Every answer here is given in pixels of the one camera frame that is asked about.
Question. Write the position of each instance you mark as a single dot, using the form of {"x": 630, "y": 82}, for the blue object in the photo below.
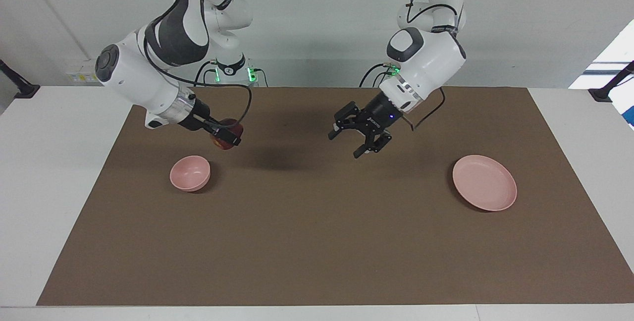
{"x": 630, "y": 115}

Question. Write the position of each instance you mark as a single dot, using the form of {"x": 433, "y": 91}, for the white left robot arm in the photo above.
{"x": 431, "y": 63}

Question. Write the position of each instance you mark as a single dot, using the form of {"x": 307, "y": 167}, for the brown table mat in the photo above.
{"x": 317, "y": 237}

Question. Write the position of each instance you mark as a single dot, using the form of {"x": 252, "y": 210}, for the dark red apple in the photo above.
{"x": 233, "y": 125}

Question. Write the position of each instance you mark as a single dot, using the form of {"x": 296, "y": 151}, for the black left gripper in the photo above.
{"x": 379, "y": 115}

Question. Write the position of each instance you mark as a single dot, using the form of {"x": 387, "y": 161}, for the pink plate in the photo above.
{"x": 485, "y": 182}

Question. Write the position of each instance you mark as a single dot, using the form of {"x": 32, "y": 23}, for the black clamp mount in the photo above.
{"x": 602, "y": 94}
{"x": 25, "y": 90}

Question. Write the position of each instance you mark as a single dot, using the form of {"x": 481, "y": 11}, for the white wall outlet box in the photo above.
{"x": 81, "y": 76}

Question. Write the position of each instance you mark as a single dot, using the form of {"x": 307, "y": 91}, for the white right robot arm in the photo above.
{"x": 148, "y": 78}

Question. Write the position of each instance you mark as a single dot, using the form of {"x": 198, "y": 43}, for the pink bowl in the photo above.
{"x": 188, "y": 175}

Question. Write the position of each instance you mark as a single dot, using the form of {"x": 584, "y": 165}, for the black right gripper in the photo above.
{"x": 195, "y": 115}

